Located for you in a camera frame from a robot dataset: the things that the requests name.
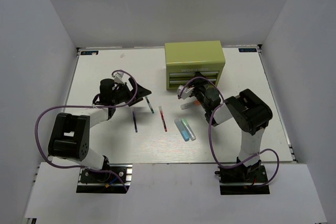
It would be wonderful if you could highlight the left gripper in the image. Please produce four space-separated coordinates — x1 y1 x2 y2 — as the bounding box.
112 78 152 106

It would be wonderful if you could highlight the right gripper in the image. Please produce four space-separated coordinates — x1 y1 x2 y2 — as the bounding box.
188 70 211 112

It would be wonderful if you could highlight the green metal drawer box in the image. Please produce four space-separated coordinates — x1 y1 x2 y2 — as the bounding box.
164 40 226 90

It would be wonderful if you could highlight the orange cap highlighter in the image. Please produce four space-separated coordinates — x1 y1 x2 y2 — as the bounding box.
180 100 201 110

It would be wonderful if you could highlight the purple pen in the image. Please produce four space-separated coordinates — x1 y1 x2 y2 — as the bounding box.
132 111 138 133

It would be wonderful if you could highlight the blue highlighter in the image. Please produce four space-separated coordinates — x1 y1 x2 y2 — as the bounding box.
174 119 190 141

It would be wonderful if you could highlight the green highlighter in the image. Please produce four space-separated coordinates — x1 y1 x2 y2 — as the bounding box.
181 119 196 141

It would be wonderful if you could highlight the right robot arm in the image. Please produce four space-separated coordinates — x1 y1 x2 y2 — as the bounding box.
185 72 273 182

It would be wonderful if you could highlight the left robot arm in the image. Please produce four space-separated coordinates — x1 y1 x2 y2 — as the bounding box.
48 78 152 182

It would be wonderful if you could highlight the green pen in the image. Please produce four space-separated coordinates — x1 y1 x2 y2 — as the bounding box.
145 96 155 114

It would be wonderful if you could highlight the red pen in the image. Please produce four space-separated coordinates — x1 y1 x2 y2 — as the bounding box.
159 106 167 132

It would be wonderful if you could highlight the right corner label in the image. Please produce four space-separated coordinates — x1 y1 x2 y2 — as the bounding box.
238 48 257 52

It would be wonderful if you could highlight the corner label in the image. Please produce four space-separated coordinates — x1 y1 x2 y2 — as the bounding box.
238 48 257 52
80 50 99 55

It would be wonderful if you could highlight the left corner label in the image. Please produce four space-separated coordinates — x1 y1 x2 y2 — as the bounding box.
80 50 99 55

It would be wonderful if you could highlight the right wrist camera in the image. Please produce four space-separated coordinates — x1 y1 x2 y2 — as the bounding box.
177 85 194 100

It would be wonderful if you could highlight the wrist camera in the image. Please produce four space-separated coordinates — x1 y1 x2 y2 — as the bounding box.
111 71 124 84
177 85 194 100

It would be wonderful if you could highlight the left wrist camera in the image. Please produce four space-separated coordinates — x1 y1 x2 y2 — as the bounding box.
111 71 124 84

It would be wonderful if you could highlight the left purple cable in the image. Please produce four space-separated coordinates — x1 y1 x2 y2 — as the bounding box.
35 69 138 193

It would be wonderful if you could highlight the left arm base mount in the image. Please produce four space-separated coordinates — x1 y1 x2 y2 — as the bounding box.
76 164 133 194

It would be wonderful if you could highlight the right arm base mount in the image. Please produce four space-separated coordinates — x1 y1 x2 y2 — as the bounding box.
214 164 270 195

